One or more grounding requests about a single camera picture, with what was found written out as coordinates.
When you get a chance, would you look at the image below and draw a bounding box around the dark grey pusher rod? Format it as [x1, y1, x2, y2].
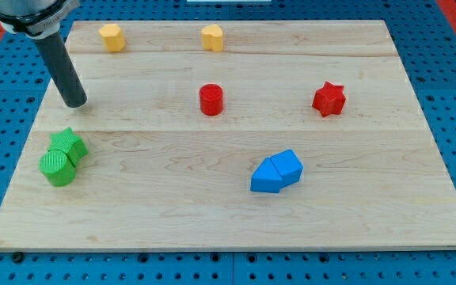
[33, 32, 87, 108]

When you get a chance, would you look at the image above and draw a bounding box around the wooden board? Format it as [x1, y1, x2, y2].
[0, 20, 456, 253]

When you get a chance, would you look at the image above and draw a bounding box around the blue cube block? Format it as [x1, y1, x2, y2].
[270, 149, 303, 188]

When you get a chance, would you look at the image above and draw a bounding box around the green cylinder block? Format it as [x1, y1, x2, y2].
[38, 150, 76, 187]

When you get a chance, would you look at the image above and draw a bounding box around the red star block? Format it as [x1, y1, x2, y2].
[312, 82, 346, 117]

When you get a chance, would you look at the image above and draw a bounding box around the blue triangle block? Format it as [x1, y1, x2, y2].
[250, 158, 283, 193]

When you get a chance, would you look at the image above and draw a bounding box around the red cylinder block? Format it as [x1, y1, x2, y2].
[199, 84, 223, 116]

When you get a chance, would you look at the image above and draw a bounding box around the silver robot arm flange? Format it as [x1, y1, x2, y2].
[0, 0, 80, 39]

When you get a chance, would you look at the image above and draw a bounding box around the green star block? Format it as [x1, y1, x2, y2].
[48, 127, 89, 167]

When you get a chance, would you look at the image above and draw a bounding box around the yellow hexagon block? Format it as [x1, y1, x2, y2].
[98, 24, 126, 52]

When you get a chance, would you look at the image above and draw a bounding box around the yellow heart block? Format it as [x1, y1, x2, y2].
[200, 24, 223, 52]

